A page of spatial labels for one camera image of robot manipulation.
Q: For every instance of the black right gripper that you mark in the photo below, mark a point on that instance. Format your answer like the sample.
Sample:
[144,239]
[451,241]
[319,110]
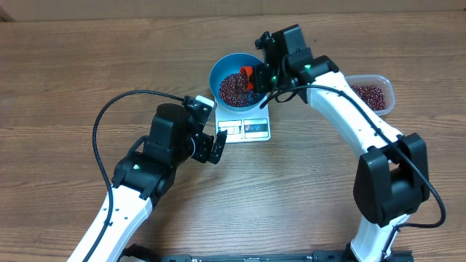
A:
[262,86]

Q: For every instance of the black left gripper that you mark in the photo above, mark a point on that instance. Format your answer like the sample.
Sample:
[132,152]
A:
[202,153]

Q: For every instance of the red scoop with blue handle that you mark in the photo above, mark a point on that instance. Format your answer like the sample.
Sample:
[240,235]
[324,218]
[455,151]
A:
[247,74]

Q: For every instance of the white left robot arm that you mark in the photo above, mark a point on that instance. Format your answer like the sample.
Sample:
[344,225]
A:
[147,172]

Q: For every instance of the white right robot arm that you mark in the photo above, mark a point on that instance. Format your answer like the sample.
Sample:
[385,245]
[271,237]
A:
[392,175]

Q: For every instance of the white digital kitchen scale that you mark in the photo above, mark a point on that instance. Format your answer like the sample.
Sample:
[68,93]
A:
[243,125]

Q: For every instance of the red beans in bowl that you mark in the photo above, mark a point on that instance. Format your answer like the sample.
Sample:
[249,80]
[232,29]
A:
[234,90]

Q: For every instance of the blue metal bowl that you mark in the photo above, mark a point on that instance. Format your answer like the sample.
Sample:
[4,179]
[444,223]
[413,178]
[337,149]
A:
[231,64]

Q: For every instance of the red beans in container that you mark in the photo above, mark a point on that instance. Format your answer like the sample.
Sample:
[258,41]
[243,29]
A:
[371,95]

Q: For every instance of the clear plastic bean container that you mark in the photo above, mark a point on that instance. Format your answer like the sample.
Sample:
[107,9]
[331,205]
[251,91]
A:
[379,81]

